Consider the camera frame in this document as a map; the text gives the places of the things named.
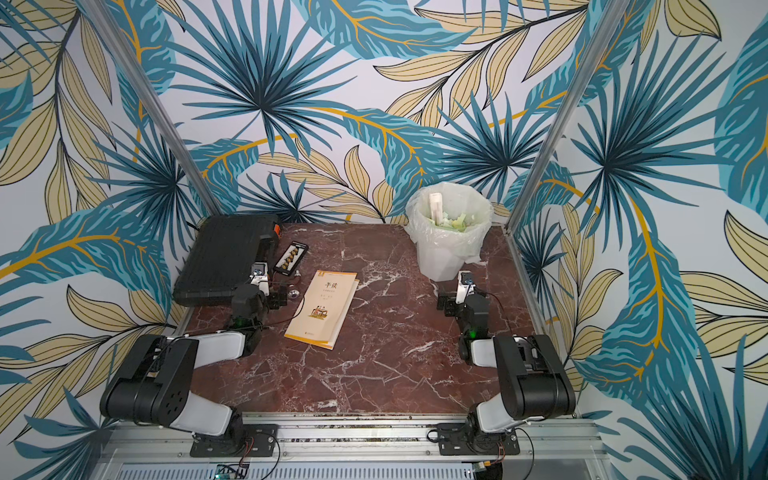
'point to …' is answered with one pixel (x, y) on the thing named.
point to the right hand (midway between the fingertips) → (459, 285)
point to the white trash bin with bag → (449, 223)
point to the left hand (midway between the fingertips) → (266, 282)
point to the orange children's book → (323, 308)
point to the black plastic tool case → (222, 256)
